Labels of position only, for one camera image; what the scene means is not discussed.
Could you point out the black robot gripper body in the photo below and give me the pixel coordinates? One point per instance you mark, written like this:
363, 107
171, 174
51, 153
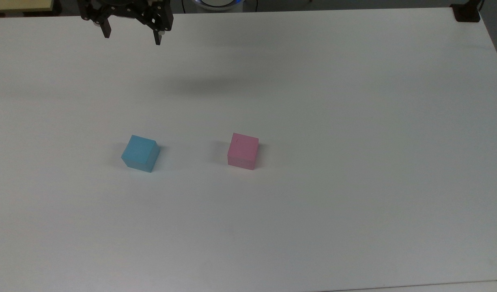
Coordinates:
126, 9

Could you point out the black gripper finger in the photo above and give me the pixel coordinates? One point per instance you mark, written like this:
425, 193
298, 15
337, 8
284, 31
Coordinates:
158, 37
106, 29

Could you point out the blue cube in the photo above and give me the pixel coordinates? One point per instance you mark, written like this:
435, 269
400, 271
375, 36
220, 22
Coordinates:
139, 153

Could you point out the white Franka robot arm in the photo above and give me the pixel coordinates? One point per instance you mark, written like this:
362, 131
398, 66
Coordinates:
220, 3

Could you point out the pink cube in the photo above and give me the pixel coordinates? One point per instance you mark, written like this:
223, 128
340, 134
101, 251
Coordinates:
243, 151

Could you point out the yellow board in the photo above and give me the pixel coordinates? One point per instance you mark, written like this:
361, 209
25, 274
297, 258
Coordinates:
19, 5

